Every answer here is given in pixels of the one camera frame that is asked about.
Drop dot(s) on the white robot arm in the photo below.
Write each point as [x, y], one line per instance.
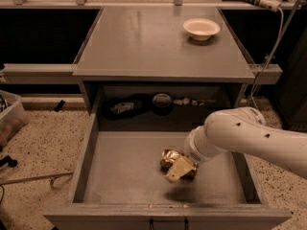
[241, 130]

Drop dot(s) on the grey side rail left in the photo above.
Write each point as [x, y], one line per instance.
[39, 74]

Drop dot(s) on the grey cabinet counter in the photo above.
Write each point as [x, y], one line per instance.
[148, 43]

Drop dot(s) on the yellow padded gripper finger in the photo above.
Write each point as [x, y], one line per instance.
[183, 167]

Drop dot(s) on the white paper bowl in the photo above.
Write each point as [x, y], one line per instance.
[201, 29]

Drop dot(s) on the black drawer handle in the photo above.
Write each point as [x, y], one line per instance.
[168, 225]

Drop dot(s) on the clear plastic storage bin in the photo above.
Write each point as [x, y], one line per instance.
[12, 116]

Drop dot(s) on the grey open top drawer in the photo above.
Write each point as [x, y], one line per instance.
[118, 184]

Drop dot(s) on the round black tape roll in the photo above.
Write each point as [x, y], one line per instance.
[162, 104]

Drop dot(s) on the metal rod on floor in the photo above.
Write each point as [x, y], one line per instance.
[51, 177]

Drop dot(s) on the crushed orange soda can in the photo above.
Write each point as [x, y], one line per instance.
[169, 157]

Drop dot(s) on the black pouch with label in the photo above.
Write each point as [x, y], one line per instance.
[123, 108]

